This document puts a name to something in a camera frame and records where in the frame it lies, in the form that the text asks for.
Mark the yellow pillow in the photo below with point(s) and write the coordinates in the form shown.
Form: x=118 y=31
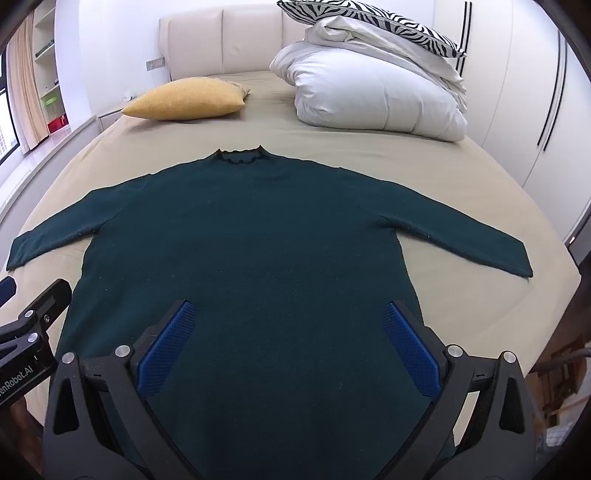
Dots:
x=184 y=98

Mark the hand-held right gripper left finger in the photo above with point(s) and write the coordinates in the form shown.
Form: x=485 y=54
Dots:
x=167 y=342

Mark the black framed window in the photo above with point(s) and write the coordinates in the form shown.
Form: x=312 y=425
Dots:
x=6 y=120

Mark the cream padded headboard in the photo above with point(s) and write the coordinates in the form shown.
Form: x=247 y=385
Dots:
x=217 y=37

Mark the zebra striped pillow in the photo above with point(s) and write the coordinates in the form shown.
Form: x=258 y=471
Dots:
x=369 y=23

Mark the white wall shelf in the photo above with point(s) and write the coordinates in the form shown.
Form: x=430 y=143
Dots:
x=46 y=69

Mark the wall socket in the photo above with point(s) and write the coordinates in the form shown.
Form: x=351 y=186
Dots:
x=155 y=62

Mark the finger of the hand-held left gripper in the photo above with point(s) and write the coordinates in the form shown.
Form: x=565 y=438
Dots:
x=46 y=302

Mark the red box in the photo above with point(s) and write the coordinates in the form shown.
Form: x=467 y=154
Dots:
x=57 y=123

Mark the beige bed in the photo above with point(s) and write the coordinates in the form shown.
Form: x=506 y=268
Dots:
x=323 y=152

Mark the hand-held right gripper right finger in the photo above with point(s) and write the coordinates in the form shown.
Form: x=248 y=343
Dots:
x=409 y=344

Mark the dark green sweater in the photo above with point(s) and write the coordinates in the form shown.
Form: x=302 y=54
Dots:
x=249 y=286

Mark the white wardrobe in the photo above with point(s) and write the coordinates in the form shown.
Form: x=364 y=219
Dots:
x=517 y=92

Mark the white duvet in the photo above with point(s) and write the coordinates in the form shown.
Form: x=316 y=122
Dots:
x=369 y=78

